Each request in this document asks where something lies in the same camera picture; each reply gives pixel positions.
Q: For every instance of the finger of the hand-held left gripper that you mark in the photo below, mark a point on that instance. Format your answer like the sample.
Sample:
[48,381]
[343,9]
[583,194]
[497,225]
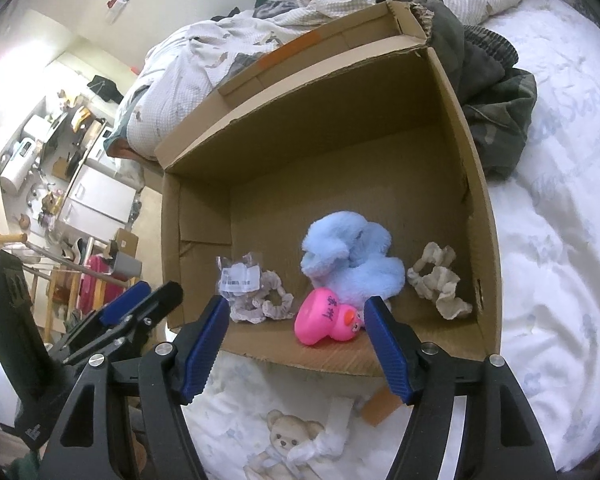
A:
[124,305]
[157,302]

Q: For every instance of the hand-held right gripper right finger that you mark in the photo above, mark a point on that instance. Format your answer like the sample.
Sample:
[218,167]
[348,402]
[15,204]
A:
[390,355]

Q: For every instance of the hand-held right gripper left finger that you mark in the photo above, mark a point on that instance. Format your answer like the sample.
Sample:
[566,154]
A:
[204,350]

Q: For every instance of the pink rubber duck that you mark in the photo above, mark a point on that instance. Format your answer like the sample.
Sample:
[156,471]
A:
[320,320]

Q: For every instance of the beige lace scrunchie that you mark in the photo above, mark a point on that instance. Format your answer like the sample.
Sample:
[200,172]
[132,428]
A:
[437,280]

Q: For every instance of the blue fluffy scrunchie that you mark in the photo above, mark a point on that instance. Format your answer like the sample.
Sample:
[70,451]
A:
[340,250]

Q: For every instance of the grey bin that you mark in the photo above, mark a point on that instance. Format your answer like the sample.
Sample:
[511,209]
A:
[125,264]

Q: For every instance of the brown paper card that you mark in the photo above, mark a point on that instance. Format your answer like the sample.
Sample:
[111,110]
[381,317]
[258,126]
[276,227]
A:
[380,406]

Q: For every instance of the small cardboard box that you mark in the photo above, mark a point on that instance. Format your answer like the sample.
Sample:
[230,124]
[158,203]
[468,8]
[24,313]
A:
[127,240]

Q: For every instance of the white kitchen cabinet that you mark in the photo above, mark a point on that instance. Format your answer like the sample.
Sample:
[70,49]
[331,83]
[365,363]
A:
[99,200]

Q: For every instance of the black hanging garment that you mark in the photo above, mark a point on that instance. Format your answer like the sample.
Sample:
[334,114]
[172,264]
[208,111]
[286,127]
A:
[104,87]

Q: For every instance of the white printed duvet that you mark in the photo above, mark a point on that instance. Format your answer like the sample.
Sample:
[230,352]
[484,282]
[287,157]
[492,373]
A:
[189,60]

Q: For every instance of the camouflage jacket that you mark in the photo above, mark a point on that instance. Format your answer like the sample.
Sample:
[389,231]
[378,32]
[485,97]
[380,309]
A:
[500,100]

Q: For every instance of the white wall fixture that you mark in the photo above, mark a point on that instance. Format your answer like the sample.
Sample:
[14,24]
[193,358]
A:
[117,4]

